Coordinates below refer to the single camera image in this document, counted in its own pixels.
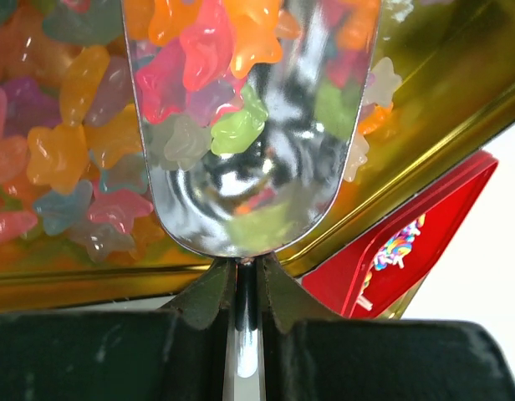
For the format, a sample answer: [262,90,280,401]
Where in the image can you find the red tin of lollipop candies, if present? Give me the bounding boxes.
[302,150,498,318]

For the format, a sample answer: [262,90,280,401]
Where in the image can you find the silver metal scoop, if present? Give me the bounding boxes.
[122,1,382,400]

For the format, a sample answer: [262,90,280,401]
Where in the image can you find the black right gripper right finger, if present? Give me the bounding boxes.
[256,255,515,400]

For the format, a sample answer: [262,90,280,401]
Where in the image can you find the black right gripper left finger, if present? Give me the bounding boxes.
[0,261,232,400]

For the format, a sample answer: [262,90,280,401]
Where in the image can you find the gold tin of gummy candies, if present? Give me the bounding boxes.
[0,1,515,310]

